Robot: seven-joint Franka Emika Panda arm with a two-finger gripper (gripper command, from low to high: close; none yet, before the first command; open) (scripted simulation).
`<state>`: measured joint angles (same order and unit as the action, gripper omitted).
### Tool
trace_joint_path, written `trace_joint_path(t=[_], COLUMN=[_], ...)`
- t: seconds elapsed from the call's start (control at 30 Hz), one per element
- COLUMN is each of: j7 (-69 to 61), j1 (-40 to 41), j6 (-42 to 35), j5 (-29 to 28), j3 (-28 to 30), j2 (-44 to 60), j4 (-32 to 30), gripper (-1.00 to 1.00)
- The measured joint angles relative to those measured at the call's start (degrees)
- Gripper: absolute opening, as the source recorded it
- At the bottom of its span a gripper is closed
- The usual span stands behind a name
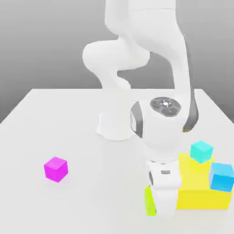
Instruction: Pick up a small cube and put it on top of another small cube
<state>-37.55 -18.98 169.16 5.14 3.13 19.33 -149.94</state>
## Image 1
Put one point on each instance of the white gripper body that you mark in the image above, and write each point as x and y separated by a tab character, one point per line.
165	201

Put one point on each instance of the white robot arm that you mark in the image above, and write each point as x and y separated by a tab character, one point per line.
160	73

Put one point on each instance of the small turquoise cube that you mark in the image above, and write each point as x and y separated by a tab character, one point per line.
201	151

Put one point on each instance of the small magenta cube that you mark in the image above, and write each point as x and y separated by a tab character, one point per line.
55	170

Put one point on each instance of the small lime green cube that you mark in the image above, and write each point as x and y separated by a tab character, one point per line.
149	201

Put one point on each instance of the large yellow box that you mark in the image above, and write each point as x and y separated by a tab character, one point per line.
195	198

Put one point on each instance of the small blue cube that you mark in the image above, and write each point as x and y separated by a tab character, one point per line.
222	178

